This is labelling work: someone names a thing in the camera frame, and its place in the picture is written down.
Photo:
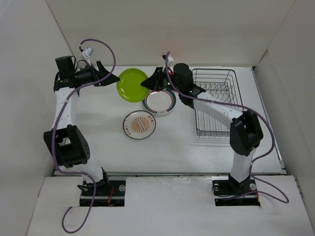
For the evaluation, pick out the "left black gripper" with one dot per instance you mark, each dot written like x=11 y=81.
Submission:
x=102 y=71

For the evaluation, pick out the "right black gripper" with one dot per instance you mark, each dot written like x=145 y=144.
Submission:
x=154 y=82

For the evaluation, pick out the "white plate green red rim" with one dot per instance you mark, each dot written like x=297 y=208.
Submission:
x=160 y=102

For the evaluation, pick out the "orange sunburst pattern plate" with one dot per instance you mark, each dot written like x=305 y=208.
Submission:
x=139 y=125

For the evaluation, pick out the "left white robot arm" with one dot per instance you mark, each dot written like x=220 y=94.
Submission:
x=69 y=148

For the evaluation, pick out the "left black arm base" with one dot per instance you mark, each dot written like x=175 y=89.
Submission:
x=110 y=192

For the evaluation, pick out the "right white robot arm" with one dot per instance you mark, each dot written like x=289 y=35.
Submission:
x=244 y=127

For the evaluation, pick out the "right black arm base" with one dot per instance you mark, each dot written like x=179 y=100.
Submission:
x=230 y=193

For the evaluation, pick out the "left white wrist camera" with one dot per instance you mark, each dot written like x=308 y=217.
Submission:
x=87 y=53

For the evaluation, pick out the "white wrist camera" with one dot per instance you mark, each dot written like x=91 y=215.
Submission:
x=169 y=59
x=87 y=53

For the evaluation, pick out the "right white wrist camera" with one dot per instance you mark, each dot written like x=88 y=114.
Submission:
x=169 y=59

